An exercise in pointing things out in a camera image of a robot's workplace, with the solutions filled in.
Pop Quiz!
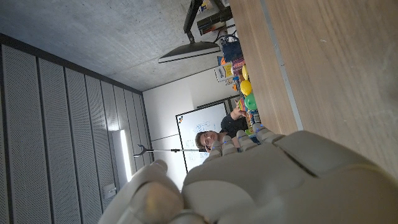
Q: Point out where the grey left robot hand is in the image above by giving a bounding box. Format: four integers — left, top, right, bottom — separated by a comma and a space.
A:
99, 123, 398, 224

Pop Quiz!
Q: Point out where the black monitor on arm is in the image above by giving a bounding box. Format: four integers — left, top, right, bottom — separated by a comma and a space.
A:
157, 0, 221, 64

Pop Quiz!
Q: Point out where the red patterned box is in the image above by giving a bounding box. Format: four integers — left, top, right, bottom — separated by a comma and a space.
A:
231, 57, 247, 76

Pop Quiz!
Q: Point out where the white and yellow box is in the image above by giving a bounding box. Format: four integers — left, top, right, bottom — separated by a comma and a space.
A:
215, 62, 234, 83

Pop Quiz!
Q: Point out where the black device box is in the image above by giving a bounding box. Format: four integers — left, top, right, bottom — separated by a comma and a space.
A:
197, 6, 234, 35

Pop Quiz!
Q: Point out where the person in dark shirt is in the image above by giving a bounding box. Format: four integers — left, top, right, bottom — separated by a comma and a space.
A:
195, 107, 249, 153

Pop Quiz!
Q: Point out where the black framed whiteboard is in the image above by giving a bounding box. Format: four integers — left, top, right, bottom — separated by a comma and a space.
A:
175, 101, 229, 174

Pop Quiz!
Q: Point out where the yellow round toy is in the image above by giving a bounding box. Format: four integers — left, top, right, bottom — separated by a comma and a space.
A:
239, 80, 253, 96

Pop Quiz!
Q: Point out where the long grabber stick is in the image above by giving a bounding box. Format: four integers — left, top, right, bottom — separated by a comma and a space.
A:
133, 144, 208, 157

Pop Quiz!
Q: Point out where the dark blue bag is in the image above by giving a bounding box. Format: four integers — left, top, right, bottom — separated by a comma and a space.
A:
222, 35, 243, 62

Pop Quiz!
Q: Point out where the small white square fixture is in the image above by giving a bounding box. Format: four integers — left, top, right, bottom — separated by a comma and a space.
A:
103, 183, 118, 199

